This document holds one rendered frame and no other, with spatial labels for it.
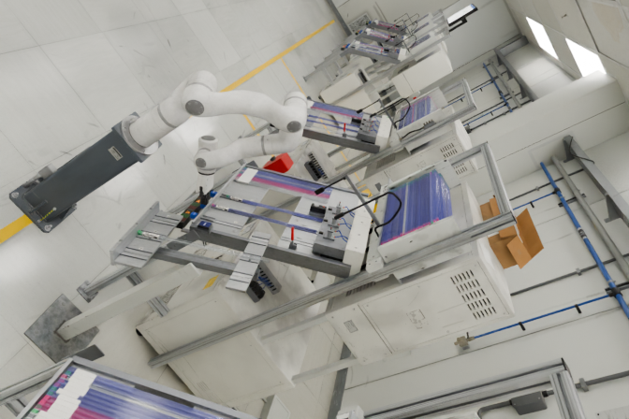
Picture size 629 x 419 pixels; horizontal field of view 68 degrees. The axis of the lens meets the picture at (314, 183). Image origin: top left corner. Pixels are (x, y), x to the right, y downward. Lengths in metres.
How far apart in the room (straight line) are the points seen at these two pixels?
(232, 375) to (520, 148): 3.68
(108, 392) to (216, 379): 1.20
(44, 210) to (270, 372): 1.33
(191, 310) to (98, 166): 0.79
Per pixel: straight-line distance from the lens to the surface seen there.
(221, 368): 2.58
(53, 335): 2.44
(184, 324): 2.46
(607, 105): 5.22
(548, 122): 5.13
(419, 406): 1.32
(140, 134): 2.10
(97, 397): 1.50
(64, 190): 2.43
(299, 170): 3.46
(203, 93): 1.88
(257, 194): 2.40
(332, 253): 2.00
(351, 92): 6.51
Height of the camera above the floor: 2.03
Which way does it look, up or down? 23 degrees down
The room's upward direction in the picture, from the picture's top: 62 degrees clockwise
